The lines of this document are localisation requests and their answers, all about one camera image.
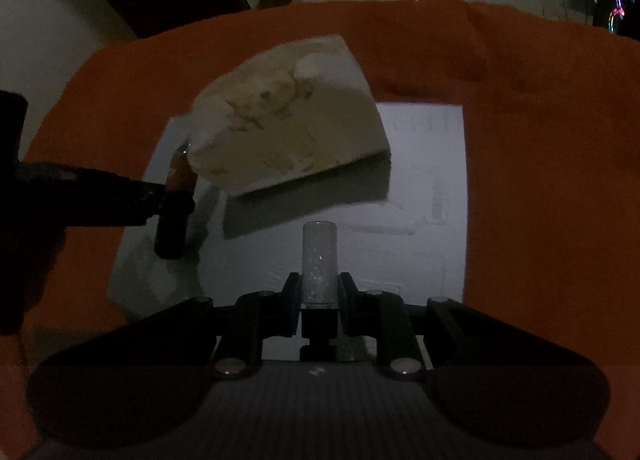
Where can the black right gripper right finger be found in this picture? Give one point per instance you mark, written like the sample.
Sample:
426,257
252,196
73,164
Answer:
487,378

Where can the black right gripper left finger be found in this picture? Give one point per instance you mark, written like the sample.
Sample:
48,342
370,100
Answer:
130,387

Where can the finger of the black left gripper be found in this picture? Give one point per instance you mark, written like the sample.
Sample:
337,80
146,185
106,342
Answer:
174,212

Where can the brown small bottle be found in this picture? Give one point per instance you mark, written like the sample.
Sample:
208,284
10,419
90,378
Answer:
180,173

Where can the clear glitter tube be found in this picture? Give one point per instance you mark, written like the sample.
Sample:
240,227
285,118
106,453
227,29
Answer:
319,265

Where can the white small box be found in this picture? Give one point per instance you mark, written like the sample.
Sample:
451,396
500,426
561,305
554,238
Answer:
142,284

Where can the white paper sheet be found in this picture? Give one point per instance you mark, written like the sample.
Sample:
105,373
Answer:
401,217

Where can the red tablecloth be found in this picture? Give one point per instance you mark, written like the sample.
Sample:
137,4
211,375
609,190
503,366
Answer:
551,113

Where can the rgb lit computer case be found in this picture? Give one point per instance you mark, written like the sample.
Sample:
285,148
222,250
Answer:
616,16

